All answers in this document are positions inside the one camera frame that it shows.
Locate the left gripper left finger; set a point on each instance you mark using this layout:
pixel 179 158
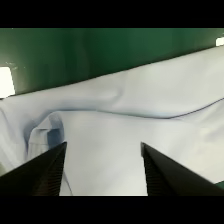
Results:
pixel 40 175

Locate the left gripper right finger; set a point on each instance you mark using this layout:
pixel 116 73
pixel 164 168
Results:
pixel 168 178

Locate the light blue shirt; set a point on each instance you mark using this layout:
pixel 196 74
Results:
pixel 133 110

